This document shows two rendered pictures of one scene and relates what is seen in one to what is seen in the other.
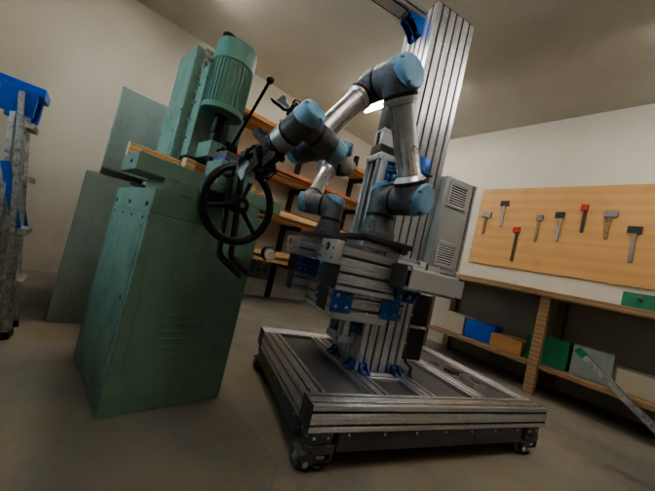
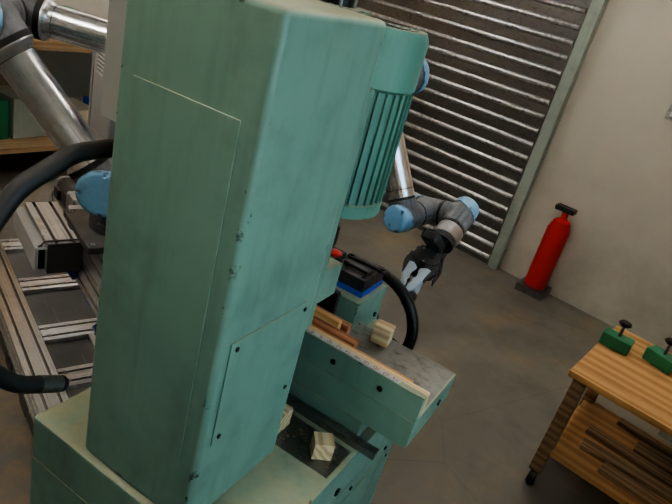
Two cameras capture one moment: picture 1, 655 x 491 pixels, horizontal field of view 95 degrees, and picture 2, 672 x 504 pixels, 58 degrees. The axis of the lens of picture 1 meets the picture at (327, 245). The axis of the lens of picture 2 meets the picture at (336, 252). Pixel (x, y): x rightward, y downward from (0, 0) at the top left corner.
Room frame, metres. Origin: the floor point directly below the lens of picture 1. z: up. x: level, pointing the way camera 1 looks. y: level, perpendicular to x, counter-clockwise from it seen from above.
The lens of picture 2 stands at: (1.59, 1.56, 1.57)
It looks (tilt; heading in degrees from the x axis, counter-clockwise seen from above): 25 degrees down; 251
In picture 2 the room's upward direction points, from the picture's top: 15 degrees clockwise
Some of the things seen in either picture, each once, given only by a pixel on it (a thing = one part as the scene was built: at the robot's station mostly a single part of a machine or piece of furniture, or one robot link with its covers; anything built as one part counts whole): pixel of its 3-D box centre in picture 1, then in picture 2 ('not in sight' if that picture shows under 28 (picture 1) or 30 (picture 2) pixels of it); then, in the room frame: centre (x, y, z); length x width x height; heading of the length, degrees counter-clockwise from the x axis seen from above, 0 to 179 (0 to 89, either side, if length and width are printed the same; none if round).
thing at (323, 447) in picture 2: not in sight; (322, 446); (1.26, 0.79, 0.82); 0.04 x 0.03 x 0.03; 175
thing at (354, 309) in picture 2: (228, 177); (342, 297); (1.17, 0.44, 0.91); 0.15 x 0.14 x 0.09; 136
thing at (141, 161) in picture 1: (215, 188); (317, 327); (1.23, 0.50, 0.87); 0.61 x 0.30 x 0.06; 136
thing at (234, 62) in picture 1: (229, 83); (352, 116); (1.29, 0.58, 1.35); 0.18 x 0.18 x 0.31
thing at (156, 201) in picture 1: (185, 211); (242, 421); (1.38, 0.67, 0.76); 0.57 x 0.45 x 0.09; 46
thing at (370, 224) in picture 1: (377, 227); not in sight; (1.22, -0.18, 0.87); 0.15 x 0.15 x 0.10
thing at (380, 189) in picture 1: (385, 199); not in sight; (1.21, -0.19, 0.98); 0.13 x 0.12 x 0.14; 39
